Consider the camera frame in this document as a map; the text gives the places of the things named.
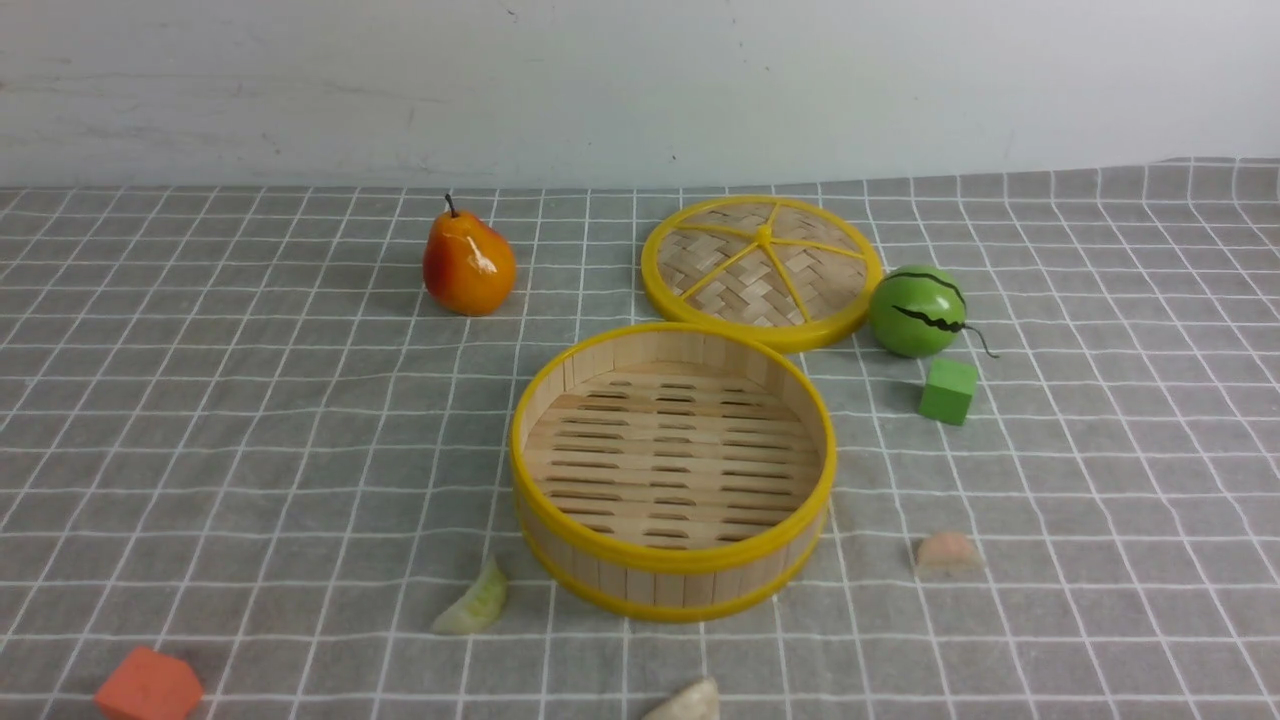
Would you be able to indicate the white toy dumpling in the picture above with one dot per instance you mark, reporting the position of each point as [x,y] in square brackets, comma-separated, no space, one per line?
[698,701]

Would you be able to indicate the yellow woven steamer lid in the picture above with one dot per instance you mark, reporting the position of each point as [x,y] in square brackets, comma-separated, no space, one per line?
[776,271]

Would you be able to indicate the orange wooden block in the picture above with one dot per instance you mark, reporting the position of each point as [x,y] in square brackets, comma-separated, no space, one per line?
[149,685]

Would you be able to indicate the pink toy dumpling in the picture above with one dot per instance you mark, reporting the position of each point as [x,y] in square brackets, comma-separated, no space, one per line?
[945,554]

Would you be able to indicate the green toy watermelon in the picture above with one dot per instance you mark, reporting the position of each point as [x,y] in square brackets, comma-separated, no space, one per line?
[918,311]

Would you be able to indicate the orange yellow toy pear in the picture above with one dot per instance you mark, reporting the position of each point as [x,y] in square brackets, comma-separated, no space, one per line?
[467,267]

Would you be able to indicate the green wooden cube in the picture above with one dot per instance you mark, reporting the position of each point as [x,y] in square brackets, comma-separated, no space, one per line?
[949,391]

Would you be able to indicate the bamboo steamer tray yellow rim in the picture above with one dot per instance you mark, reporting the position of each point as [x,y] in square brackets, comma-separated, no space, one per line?
[670,473]

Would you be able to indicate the grey checkered tablecloth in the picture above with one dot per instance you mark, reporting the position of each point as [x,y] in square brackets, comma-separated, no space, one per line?
[236,430]

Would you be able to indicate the green toy dumpling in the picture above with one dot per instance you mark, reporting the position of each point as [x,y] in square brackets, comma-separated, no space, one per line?
[479,607]

